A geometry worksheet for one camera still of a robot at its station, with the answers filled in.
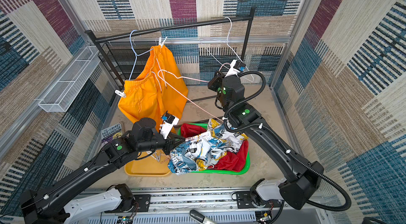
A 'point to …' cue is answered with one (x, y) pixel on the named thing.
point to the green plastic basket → (246, 169)
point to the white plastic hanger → (208, 53)
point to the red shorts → (234, 161)
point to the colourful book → (110, 133)
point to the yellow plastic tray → (153, 162)
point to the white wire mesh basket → (60, 98)
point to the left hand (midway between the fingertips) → (185, 139)
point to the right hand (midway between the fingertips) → (217, 74)
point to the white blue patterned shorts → (197, 152)
